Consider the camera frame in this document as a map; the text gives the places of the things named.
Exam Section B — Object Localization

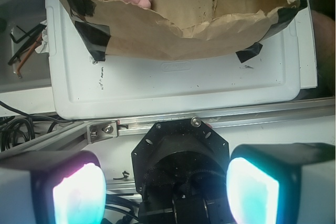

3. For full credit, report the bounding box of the metal corner bracket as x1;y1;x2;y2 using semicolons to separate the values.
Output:
86;121;118;144

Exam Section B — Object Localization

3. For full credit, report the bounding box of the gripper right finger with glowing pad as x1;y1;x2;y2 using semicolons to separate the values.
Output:
226;143;335;223

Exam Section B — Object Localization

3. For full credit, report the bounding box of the black cable bundle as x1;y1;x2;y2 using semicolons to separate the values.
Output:
0;100;71;152

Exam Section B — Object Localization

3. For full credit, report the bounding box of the brown paper bag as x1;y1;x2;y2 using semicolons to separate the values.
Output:
59;0;307;62

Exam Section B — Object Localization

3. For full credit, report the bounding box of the black hex key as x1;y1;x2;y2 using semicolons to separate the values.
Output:
9;24;46;44

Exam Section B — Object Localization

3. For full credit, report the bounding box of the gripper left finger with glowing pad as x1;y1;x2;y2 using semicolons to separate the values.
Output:
1;151;107;223

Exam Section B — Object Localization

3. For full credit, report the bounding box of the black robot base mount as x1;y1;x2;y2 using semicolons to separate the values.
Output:
131;130;233;223

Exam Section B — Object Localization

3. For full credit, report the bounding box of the white plastic tray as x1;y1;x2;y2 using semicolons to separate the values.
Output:
46;0;318;119

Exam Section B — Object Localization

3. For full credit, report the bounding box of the aluminium frame rail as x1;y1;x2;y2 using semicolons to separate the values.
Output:
1;97;335;153

